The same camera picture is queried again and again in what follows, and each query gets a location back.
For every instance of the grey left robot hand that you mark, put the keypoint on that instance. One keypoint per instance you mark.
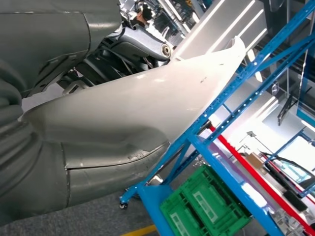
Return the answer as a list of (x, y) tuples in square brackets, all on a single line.
[(49, 39)]

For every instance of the green plastic crate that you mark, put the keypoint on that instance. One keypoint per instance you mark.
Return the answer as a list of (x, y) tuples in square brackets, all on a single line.
[(204, 202)]

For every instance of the blue metal shelf rack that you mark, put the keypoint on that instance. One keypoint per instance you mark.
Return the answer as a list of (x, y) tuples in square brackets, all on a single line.
[(149, 208)]

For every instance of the red barrier belt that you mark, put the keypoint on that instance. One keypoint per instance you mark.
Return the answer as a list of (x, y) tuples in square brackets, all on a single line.
[(245, 163)]

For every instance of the person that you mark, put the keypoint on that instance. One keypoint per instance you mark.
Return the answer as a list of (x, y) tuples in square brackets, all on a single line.
[(145, 14)]

